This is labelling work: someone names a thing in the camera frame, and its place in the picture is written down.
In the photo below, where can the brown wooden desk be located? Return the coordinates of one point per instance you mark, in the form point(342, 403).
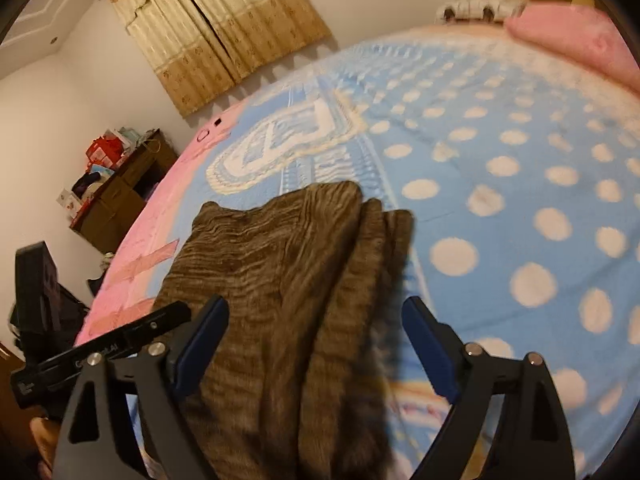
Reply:
point(120, 195)

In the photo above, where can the pink pillow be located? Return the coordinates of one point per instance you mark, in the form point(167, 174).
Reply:
point(580, 40)

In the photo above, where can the red box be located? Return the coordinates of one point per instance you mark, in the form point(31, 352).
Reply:
point(104, 151)

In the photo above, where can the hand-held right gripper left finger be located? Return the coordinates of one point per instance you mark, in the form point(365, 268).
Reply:
point(200, 340)

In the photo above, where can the brown knitted sweater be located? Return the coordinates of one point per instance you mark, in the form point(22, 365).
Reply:
point(280, 280)

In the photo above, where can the person's left hand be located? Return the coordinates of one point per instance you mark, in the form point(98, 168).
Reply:
point(42, 440)

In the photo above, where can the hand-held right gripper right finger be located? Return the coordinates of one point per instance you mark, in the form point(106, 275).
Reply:
point(427, 345)

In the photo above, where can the beige patterned curtain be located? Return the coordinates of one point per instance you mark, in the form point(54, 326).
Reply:
point(215, 30)

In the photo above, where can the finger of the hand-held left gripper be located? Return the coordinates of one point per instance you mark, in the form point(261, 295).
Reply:
point(160, 320)

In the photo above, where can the black bag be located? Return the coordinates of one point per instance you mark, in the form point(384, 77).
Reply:
point(86, 182)

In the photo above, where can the pink and blue printed blanket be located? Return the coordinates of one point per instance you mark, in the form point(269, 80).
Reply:
point(500, 185)

